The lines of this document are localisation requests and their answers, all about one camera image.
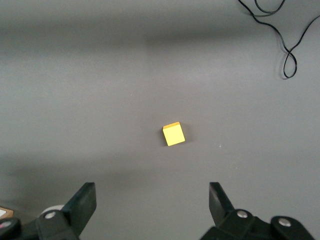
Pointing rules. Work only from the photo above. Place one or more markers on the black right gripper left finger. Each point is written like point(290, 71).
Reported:
point(80, 207)

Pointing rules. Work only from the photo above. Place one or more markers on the yellow wooden cube block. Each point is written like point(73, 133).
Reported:
point(174, 136)

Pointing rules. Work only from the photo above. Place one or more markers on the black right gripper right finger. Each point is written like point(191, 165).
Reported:
point(222, 210)

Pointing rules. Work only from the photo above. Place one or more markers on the white-fronted wooden drawer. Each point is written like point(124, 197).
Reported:
point(2, 212)

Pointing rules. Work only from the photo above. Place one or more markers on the wooden drawer cabinet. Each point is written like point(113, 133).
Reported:
point(10, 212)

